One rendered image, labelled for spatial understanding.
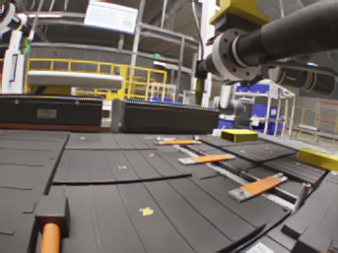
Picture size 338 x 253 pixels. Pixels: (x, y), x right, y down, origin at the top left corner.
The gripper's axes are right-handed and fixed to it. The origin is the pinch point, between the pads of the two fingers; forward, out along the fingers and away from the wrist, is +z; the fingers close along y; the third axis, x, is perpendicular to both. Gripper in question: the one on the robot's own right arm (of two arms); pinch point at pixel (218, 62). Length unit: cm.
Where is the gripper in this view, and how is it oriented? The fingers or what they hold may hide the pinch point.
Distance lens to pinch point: 35.0
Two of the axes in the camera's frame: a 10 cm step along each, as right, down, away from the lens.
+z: -9.0, 4.3, -1.1
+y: 4.0, 8.9, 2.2
